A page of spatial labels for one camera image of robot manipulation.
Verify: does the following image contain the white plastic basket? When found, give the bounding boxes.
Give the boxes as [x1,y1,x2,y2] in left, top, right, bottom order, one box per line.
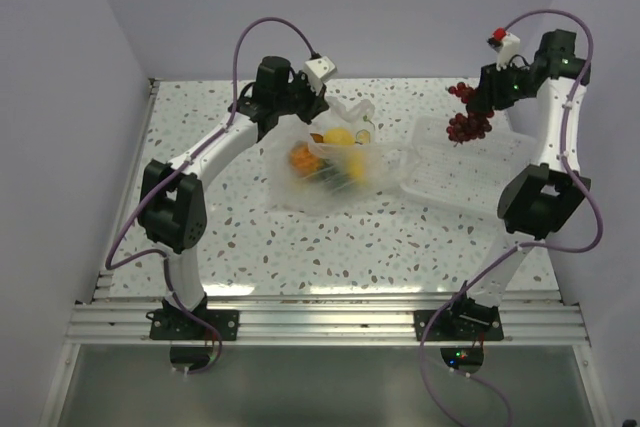
[400,116,535,222]

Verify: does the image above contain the yellow fake pear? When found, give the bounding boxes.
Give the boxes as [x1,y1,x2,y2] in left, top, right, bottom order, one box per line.
[323,127,355,146]

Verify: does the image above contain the red fake grapes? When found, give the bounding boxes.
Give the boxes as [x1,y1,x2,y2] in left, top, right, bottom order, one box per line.
[446,82,494,144]

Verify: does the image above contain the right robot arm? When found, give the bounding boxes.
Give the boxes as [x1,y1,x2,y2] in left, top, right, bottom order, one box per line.
[445,29,591,340]

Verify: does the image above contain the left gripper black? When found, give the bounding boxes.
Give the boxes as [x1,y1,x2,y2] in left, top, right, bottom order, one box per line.
[274,71,329,126]

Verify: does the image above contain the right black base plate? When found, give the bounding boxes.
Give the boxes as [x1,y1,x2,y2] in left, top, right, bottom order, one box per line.
[413,294,505,341]

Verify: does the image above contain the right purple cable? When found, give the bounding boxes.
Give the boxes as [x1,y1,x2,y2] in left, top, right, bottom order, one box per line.
[418,9,604,427]

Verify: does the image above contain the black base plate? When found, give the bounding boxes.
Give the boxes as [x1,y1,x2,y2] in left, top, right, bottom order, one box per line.
[413,294,505,341]
[145,298,240,341]

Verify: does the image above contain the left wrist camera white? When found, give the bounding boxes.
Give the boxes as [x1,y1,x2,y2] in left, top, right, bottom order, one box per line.
[302,56,338,95]

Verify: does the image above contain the yellow fake mango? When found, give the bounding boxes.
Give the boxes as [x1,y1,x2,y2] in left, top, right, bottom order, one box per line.
[345,150,368,183]

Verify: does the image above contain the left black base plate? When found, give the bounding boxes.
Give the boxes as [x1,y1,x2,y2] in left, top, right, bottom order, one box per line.
[145,298,240,341]

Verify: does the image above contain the clear printed plastic bag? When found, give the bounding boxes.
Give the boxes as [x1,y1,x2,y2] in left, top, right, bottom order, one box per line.
[263,97,410,215]

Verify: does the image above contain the orange fake pineapple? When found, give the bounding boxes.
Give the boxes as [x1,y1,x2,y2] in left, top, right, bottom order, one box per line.
[288,143,324,177]

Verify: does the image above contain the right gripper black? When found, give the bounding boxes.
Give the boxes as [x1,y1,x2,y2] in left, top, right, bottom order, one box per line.
[466,60,537,113]

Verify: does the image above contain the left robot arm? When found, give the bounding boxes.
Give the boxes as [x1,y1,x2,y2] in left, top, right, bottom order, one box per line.
[137,54,337,340]

